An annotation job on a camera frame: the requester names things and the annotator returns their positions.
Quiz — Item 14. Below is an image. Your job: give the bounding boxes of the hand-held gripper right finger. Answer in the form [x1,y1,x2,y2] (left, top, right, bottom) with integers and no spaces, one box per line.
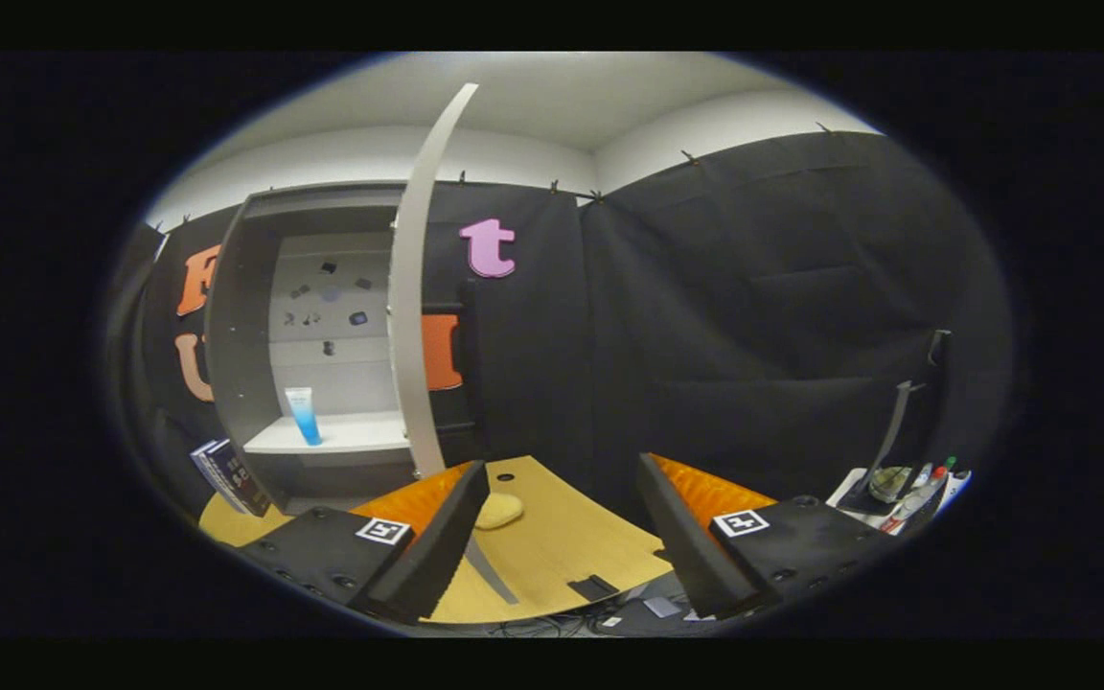
[637,452,898,621]

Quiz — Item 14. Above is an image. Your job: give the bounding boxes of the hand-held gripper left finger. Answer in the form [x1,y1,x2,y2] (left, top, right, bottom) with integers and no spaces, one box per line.
[239,460,494,627]

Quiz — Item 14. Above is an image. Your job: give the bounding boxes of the blue and white tube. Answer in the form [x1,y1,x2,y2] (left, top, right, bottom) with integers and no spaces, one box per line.
[285,387,323,447]

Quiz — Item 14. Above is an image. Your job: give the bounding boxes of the pale yellow rounded object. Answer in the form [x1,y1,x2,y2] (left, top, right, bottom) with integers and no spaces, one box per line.
[473,493,525,531]

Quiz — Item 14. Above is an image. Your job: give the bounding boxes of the white side table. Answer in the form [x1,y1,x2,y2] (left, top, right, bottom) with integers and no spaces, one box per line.
[825,468,973,535]

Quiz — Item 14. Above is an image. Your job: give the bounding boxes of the dark navy book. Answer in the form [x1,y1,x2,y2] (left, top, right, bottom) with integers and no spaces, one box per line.
[205,439,272,518]

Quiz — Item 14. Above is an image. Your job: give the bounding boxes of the black backdrop cloth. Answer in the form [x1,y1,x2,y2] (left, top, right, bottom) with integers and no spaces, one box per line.
[106,129,1018,538]

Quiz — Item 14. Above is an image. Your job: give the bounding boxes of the red capped marker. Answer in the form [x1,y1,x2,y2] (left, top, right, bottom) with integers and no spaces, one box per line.
[883,468,946,533]

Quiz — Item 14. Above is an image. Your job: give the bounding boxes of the light blue book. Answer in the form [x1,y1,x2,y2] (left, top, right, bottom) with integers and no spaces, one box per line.
[190,441,232,504]

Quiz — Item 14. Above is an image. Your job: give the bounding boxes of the grey cabinet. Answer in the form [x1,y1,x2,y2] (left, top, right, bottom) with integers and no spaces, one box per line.
[204,182,481,518]

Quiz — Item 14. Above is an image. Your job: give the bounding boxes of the tangle of black cables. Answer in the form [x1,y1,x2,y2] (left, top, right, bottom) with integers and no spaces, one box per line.
[494,616,610,639]

